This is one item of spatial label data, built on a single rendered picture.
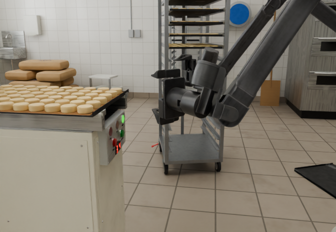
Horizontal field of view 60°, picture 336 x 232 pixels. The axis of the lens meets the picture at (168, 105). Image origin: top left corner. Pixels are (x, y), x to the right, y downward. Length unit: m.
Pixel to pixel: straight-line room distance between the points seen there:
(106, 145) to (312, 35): 3.61
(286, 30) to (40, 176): 0.89
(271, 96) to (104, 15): 3.19
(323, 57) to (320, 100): 0.58
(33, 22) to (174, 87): 5.33
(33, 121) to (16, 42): 5.27
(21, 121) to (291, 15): 0.87
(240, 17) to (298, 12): 4.27
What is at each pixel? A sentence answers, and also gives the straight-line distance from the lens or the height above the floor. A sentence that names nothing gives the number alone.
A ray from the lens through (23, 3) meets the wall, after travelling 6.22.
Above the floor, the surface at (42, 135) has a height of 0.82.
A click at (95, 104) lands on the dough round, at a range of 1.01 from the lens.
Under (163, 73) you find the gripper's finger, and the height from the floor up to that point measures 1.05.
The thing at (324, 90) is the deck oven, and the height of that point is 0.41.
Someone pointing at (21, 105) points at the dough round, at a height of 0.92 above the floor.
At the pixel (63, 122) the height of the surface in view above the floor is 0.87.
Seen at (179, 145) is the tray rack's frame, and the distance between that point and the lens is 2.71.
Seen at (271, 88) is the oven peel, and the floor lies 0.28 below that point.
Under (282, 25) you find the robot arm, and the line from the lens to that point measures 0.73.
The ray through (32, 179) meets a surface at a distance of 1.15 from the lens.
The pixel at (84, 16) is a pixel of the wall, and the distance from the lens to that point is 5.64.
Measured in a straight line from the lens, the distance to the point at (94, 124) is 0.98.
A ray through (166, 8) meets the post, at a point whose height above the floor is 1.32.
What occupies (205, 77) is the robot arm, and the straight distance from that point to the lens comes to 0.66.
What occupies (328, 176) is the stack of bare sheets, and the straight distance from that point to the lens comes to 2.79.
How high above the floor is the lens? 1.15
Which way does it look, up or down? 14 degrees down
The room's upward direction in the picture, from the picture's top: straight up
